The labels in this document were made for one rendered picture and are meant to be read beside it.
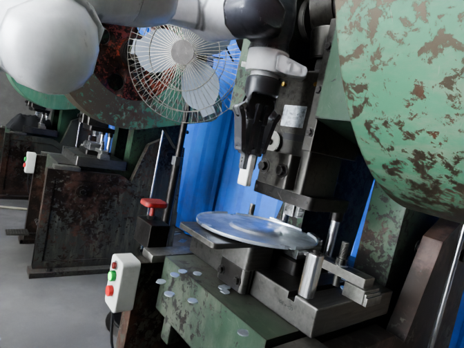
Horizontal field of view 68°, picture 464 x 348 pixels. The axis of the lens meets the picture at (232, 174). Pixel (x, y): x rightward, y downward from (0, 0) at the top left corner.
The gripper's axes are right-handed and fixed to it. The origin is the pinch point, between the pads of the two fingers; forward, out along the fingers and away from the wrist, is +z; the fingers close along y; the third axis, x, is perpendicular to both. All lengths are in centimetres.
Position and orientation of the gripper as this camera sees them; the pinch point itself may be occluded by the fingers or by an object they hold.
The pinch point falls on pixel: (246, 169)
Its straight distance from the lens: 77.0
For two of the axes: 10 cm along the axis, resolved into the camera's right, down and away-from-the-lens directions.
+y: -7.7, -0.6, -6.4
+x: 6.2, 2.1, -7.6
